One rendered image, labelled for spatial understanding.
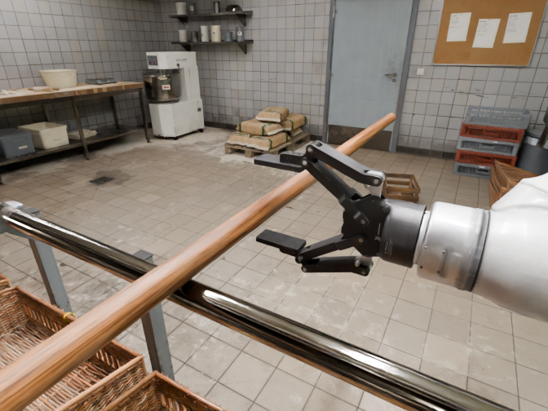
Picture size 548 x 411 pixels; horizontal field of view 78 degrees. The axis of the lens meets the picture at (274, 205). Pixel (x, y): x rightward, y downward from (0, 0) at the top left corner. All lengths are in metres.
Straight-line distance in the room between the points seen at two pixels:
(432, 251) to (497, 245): 0.06
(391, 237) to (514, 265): 0.11
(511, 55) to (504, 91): 0.40
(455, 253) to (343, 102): 5.01
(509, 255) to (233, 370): 1.55
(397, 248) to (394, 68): 4.78
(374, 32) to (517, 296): 4.91
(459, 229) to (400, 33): 4.79
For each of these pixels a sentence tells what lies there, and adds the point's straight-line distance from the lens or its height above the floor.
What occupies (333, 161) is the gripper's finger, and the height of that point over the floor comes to 1.28.
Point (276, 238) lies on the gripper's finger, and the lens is 0.50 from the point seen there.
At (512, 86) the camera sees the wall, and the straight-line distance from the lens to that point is 5.07.
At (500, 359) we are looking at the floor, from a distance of 2.15.
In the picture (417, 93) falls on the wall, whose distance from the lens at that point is 5.12.
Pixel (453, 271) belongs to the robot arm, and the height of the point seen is 1.19.
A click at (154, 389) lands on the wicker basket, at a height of 0.69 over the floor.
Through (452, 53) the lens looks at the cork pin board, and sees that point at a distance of 5.04.
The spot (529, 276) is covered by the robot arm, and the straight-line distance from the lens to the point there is 0.38.
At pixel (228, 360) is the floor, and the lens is 1.84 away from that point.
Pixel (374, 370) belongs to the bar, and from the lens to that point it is 0.30.
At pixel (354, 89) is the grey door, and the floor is 0.84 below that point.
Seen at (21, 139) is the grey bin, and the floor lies 0.40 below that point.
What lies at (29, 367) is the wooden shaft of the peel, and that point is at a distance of 0.29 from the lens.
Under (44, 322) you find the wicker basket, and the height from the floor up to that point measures 0.63.
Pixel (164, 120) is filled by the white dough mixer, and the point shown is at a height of 0.33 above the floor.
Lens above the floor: 1.40
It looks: 25 degrees down
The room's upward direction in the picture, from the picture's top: straight up
